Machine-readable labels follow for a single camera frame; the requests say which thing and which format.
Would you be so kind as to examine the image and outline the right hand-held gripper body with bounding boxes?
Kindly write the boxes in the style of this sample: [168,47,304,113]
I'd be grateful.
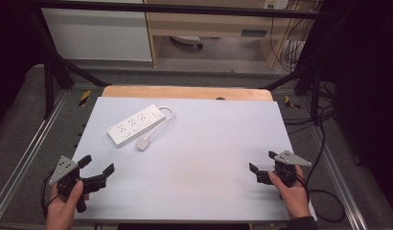
[273,149,313,189]

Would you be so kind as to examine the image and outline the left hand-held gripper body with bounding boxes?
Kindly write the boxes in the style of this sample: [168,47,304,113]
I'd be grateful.
[49,155,97,214]

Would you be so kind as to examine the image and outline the white plug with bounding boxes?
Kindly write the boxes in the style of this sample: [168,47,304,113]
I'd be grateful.
[135,137,150,152]

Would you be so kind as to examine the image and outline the white power strip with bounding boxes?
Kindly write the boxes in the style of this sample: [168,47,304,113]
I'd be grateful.
[106,103,167,149]

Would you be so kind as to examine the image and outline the white power strip cable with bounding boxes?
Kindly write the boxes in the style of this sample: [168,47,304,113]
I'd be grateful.
[144,105,175,143]

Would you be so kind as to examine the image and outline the person's right hand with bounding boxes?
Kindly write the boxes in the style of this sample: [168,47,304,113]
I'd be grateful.
[267,165,312,220]

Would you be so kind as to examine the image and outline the person's left hand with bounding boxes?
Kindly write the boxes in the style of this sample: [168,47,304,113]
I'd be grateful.
[45,180,91,230]

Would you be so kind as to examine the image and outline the wooden table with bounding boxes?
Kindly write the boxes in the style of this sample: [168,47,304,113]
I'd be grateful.
[101,84,274,103]

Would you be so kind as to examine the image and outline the white cabinet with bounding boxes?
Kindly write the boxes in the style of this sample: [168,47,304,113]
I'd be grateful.
[40,0,153,62]

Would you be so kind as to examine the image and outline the wooden desk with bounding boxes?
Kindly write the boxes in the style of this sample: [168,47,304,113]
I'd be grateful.
[143,0,315,70]

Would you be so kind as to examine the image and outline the chair base with caster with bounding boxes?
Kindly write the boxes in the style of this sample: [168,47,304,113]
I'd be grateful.
[169,34,205,50]

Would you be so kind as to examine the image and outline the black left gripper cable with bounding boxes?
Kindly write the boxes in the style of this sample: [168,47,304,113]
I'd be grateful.
[40,171,60,220]

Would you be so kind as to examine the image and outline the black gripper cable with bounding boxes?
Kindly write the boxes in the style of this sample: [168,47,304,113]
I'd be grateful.
[293,104,347,224]
[40,171,60,220]

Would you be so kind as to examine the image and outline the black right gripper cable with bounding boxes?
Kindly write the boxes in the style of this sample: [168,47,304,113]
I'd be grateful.
[293,104,347,224]

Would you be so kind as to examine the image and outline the aluminium rail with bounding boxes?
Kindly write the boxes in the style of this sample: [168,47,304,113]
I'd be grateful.
[0,90,71,215]
[308,126,369,230]

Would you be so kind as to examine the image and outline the black floor cables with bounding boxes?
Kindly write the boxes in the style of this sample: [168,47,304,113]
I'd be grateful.
[282,80,338,135]

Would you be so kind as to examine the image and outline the hanging black cable bundle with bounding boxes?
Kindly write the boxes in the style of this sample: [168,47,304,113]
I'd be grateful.
[268,0,317,74]

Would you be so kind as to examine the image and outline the wall socket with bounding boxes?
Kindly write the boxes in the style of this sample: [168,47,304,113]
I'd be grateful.
[263,0,290,11]

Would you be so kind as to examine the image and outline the black metal frame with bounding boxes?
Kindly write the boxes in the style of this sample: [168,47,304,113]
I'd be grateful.
[26,0,333,121]

